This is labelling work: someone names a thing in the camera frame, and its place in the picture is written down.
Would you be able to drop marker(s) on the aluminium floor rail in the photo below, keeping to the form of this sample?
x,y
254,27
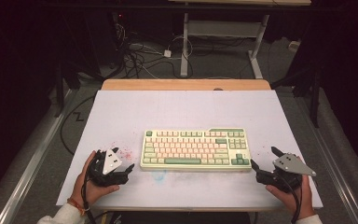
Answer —
x,y
34,168
332,161

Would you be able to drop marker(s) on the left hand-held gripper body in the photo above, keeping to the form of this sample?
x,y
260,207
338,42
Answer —
x,y
110,163

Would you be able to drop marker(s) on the white power adapter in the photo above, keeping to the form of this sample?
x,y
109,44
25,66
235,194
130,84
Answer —
x,y
167,53

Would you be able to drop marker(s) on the white foam board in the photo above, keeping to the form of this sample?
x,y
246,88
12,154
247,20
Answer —
x,y
183,109

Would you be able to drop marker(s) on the small white floor box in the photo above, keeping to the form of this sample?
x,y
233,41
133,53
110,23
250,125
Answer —
x,y
294,46

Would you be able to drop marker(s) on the white metal desk frame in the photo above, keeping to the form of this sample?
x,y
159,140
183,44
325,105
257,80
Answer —
x,y
185,46

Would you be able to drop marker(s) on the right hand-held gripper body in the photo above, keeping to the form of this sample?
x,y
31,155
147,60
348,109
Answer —
x,y
292,165

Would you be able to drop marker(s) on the person's right hand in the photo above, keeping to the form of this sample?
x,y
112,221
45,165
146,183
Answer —
x,y
306,199

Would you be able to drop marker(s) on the black metal stand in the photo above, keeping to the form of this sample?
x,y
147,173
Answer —
x,y
59,93
315,102

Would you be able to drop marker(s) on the person's left hand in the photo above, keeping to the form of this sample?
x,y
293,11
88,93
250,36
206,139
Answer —
x,y
82,188

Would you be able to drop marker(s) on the cream pink green keyboard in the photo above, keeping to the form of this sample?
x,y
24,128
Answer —
x,y
192,149

